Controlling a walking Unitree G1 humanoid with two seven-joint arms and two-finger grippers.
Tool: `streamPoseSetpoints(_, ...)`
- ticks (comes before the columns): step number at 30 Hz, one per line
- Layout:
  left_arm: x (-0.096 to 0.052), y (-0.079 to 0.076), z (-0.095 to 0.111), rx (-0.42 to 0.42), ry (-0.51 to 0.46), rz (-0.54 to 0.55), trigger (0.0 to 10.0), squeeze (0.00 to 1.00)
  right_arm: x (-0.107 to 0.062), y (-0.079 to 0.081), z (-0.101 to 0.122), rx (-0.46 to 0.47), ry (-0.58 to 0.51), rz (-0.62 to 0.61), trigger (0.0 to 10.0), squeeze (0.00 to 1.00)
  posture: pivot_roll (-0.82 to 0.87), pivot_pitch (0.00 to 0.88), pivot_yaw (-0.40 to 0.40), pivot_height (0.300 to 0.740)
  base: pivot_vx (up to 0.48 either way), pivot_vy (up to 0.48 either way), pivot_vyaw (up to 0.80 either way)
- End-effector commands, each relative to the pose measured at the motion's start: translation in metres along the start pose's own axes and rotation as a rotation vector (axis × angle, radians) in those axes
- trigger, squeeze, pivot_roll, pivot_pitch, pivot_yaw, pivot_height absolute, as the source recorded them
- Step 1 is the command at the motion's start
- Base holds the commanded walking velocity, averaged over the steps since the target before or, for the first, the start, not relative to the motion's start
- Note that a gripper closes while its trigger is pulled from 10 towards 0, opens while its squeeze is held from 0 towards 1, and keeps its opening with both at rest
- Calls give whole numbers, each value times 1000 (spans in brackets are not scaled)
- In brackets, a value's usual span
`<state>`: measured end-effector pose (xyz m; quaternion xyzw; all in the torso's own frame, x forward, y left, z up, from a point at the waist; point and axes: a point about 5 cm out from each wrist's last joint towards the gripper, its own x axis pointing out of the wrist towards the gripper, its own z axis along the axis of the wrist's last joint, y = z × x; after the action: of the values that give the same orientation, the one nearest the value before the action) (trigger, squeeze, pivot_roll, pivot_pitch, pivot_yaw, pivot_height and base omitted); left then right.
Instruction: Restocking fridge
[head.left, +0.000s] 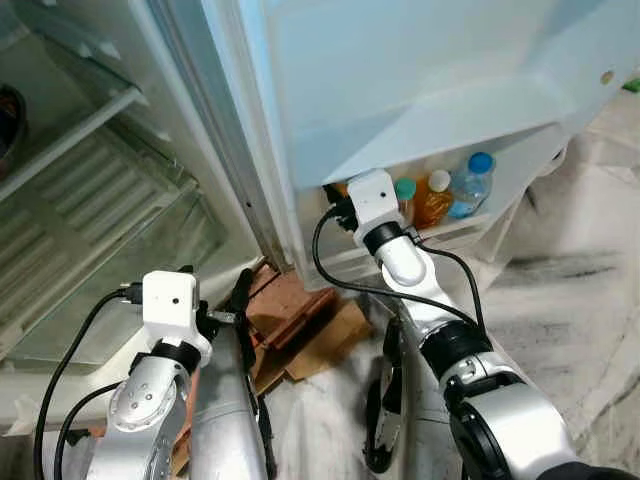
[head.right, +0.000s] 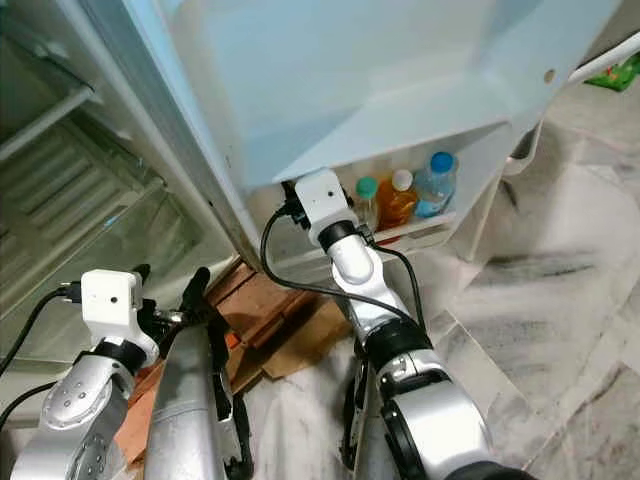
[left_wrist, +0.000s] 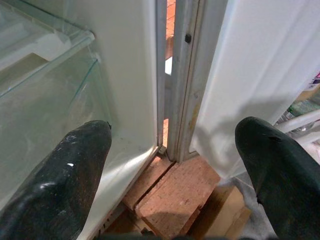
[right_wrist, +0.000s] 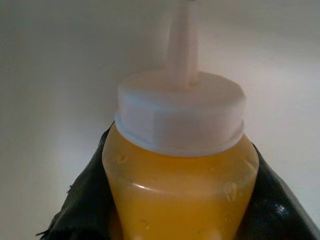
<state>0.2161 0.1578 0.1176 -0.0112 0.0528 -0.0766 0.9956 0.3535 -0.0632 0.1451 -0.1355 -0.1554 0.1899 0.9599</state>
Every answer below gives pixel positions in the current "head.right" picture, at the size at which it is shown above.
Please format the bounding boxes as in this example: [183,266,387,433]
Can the black silver robot right leg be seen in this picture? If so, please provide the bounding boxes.
[342,340,384,473]

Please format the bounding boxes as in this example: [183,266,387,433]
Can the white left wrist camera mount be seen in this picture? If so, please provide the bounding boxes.
[81,269,144,348]

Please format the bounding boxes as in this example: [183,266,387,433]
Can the green packet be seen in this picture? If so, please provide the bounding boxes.
[583,54,640,93]

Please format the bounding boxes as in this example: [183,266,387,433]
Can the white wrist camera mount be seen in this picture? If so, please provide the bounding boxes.
[294,167,352,237]
[81,269,144,348]

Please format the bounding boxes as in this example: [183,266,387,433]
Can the blue cap water bottle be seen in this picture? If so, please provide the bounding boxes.
[414,151,460,220]

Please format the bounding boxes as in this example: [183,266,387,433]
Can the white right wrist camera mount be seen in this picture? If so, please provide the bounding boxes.
[294,167,352,237]

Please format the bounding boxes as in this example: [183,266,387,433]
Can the clear shelf with white trim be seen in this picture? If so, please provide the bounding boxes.
[0,8,102,162]

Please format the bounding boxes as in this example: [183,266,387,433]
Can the brown cardboard piece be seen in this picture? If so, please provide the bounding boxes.
[228,298,347,394]

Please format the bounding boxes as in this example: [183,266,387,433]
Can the glass fridge crisper cover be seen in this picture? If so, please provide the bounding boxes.
[0,150,203,346]

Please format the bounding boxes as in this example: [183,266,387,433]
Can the red brick stack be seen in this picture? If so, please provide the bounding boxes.
[115,262,307,469]

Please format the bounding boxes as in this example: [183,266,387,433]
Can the teal cap bottle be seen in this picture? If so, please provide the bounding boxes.
[354,177,380,230]

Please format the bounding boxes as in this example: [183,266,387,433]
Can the white cap orange drink bottle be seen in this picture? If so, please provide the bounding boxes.
[377,169,420,230]

